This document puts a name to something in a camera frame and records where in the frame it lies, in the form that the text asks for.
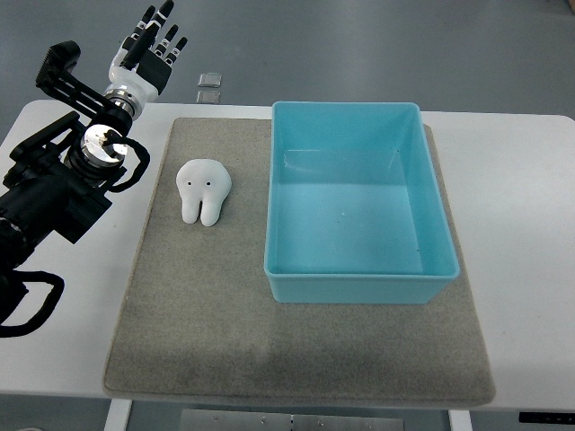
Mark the metal plate under table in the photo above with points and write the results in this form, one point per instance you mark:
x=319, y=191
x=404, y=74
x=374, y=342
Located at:
x=200, y=419

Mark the white tooth-shaped plush toy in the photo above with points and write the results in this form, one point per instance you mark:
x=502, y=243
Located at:
x=203, y=185

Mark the right white table leg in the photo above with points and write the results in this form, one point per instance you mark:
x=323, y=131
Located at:
x=460, y=420

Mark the black table control panel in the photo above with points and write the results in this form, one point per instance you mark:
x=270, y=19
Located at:
x=547, y=418

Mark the lower floor socket plate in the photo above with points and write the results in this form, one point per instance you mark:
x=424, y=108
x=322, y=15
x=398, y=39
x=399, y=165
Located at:
x=208, y=97

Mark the white table leg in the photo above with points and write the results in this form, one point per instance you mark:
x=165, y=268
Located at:
x=460, y=420
x=118, y=415

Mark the floor socket plate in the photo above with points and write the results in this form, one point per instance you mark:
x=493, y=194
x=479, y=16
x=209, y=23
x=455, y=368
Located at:
x=208, y=97
x=210, y=80

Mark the upper floor socket plate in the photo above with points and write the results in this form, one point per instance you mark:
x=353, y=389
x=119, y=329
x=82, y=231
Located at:
x=210, y=80

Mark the blue plastic box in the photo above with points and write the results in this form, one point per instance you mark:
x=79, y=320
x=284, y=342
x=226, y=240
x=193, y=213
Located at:
x=355, y=213

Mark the left white table leg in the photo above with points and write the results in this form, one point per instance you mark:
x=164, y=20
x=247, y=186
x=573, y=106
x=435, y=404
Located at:
x=118, y=415

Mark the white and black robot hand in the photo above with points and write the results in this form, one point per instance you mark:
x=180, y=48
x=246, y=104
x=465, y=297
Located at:
x=144, y=62

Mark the grey felt mat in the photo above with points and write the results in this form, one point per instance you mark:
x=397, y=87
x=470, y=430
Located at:
x=199, y=323

